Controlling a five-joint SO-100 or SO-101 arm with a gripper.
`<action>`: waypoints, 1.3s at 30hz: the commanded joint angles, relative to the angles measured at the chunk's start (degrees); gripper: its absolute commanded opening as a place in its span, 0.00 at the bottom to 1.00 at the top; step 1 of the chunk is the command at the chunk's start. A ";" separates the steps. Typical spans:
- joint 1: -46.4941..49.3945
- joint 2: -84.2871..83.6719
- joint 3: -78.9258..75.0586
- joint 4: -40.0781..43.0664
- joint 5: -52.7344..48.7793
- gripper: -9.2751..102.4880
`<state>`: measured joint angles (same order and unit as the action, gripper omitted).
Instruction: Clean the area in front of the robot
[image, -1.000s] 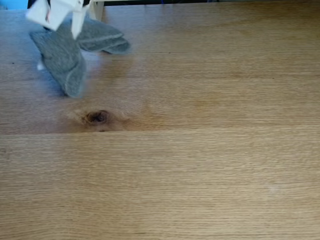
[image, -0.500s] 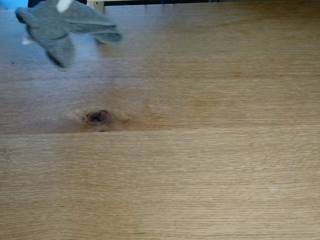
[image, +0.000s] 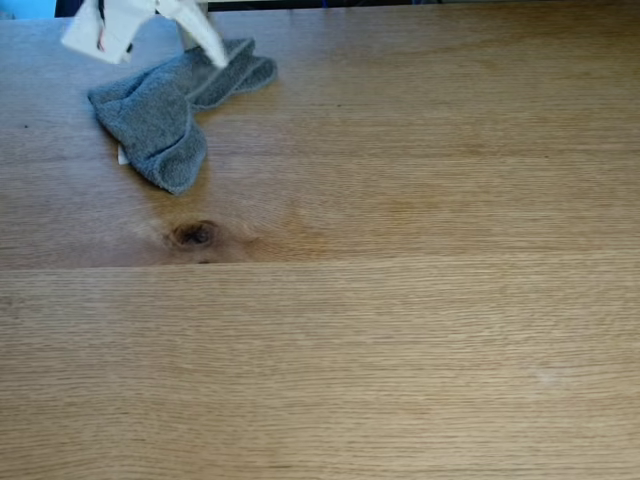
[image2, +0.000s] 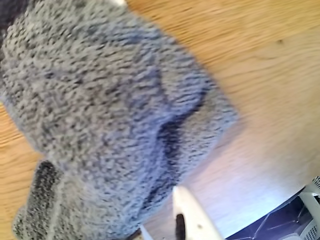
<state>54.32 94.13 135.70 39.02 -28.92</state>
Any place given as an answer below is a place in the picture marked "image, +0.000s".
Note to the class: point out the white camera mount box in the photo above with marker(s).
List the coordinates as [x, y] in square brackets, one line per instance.
[115, 27]

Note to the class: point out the light blue background object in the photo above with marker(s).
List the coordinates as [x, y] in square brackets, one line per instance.
[25, 7]

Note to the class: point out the grey terry cleaning cloth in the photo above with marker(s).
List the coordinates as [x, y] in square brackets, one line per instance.
[155, 120]

